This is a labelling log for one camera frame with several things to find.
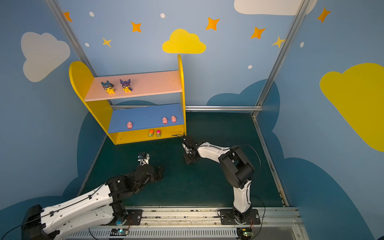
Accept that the yellow toy shelf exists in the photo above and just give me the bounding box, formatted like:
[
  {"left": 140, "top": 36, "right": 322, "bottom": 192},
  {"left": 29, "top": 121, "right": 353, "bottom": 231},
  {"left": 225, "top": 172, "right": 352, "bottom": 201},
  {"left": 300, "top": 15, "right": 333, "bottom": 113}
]
[{"left": 69, "top": 55, "right": 187, "bottom": 145}]

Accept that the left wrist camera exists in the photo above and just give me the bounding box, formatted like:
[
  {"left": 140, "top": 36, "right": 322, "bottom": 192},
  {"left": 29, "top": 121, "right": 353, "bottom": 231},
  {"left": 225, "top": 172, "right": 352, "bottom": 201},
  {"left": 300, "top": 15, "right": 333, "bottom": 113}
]
[{"left": 138, "top": 153, "right": 150, "bottom": 166}]

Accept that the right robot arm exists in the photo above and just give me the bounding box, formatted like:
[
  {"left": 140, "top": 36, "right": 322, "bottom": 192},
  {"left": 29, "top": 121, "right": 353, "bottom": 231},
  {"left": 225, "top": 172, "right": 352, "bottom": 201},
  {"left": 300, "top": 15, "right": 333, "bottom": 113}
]
[{"left": 182, "top": 135, "right": 255, "bottom": 224}]

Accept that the purple creature toy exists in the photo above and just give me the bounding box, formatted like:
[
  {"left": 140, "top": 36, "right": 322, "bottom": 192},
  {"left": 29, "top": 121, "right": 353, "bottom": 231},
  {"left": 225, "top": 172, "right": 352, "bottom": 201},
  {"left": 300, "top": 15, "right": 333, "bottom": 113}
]
[{"left": 120, "top": 79, "right": 133, "bottom": 93}]

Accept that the right controller board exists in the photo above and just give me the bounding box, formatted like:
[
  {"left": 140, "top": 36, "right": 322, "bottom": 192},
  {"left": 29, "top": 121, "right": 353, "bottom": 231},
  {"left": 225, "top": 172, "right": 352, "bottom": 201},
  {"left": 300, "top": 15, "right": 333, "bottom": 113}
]
[{"left": 237, "top": 228, "right": 254, "bottom": 240}]

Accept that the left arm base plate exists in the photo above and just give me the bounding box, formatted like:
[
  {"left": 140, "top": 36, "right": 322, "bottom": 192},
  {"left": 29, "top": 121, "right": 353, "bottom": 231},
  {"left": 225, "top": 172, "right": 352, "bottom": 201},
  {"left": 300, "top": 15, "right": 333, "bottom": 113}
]
[{"left": 115, "top": 209, "right": 143, "bottom": 226}]

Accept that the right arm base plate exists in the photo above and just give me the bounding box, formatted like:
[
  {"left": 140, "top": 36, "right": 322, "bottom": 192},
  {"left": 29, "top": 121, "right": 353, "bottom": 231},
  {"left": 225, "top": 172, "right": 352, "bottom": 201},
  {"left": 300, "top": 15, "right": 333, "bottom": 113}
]
[{"left": 219, "top": 208, "right": 261, "bottom": 225}]

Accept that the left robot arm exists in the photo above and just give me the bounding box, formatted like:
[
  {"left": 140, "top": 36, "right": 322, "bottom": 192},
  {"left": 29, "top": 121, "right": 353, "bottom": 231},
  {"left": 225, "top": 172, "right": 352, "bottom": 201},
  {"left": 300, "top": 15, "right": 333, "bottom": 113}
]
[{"left": 21, "top": 164, "right": 164, "bottom": 240}]

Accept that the left controller board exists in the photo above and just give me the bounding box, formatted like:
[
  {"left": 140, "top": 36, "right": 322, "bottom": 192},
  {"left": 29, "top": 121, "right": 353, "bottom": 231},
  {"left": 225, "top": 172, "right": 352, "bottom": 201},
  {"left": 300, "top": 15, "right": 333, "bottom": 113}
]
[{"left": 110, "top": 228, "right": 129, "bottom": 237}]

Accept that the controller board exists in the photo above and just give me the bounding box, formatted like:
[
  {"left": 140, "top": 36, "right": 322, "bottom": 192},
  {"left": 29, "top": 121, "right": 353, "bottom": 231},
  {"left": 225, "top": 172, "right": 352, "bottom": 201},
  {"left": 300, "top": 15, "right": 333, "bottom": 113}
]
[
  {"left": 237, "top": 228, "right": 254, "bottom": 240},
  {"left": 110, "top": 228, "right": 129, "bottom": 237}
]

